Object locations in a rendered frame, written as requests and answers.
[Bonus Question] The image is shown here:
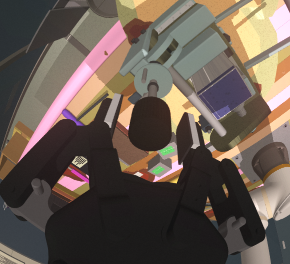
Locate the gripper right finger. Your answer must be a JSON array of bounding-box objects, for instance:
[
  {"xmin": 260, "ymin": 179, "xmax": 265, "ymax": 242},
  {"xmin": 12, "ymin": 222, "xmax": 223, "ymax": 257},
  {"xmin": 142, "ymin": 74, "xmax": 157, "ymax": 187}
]
[{"xmin": 176, "ymin": 112, "xmax": 266, "ymax": 248}]

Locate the grey cube with green label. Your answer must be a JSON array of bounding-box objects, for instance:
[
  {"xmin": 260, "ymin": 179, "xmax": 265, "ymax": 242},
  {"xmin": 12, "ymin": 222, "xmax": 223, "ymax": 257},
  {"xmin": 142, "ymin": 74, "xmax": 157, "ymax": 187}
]
[
  {"xmin": 157, "ymin": 143, "xmax": 179, "ymax": 159},
  {"xmin": 147, "ymin": 155, "xmax": 173, "ymax": 178}
]

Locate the grey steel bar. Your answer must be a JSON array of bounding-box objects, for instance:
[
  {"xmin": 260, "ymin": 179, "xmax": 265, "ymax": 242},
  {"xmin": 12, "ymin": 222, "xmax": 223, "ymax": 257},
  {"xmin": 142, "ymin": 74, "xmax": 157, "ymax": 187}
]
[{"xmin": 244, "ymin": 36, "xmax": 290, "ymax": 70}]

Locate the grey tilting angle vice body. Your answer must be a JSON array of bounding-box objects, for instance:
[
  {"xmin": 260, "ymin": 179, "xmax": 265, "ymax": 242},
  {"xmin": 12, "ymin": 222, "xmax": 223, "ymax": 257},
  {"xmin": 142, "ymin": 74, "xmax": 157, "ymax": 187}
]
[{"xmin": 118, "ymin": 0, "xmax": 273, "ymax": 153}]

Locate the purple-handled tool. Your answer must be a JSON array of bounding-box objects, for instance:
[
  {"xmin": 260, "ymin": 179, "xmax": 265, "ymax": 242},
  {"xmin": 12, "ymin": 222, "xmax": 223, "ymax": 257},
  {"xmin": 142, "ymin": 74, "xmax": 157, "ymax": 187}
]
[{"xmin": 62, "ymin": 93, "xmax": 110, "ymax": 127}]

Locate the ground steel block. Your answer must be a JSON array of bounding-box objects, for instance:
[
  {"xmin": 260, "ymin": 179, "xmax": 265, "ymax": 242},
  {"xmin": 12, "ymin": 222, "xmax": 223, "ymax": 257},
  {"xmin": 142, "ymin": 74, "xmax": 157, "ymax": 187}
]
[{"xmin": 189, "ymin": 52, "xmax": 254, "ymax": 120}]

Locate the brown flat block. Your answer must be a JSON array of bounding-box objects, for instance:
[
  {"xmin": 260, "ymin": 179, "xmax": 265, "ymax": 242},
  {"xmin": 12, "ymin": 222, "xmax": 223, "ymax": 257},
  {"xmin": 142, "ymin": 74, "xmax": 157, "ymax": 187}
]
[{"xmin": 112, "ymin": 126, "xmax": 155, "ymax": 165}]

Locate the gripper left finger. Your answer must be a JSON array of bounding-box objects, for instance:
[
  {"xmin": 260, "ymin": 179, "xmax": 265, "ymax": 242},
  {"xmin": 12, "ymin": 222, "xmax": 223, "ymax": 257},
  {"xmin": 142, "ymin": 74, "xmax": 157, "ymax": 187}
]
[{"xmin": 0, "ymin": 94, "xmax": 124, "ymax": 208}]

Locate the crank with black knob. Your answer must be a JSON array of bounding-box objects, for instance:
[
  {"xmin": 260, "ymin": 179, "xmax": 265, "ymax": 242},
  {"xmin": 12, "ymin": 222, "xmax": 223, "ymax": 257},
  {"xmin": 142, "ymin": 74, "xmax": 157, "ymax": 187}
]
[{"xmin": 127, "ymin": 62, "xmax": 173, "ymax": 152}]

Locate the brown cardboard box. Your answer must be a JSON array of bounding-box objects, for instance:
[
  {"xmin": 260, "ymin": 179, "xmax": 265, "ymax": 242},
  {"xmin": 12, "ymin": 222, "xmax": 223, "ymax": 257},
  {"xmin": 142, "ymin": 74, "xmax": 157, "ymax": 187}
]
[{"xmin": 0, "ymin": 120, "xmax": 35, "ymax": 174}]

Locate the grey base plate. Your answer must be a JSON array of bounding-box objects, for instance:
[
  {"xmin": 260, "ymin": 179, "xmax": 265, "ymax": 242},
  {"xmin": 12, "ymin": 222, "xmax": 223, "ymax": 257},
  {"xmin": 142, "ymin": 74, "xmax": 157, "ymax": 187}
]
[{"xmin": 230, "ymin": 121, "xmax": 290, "ymax": 184}]

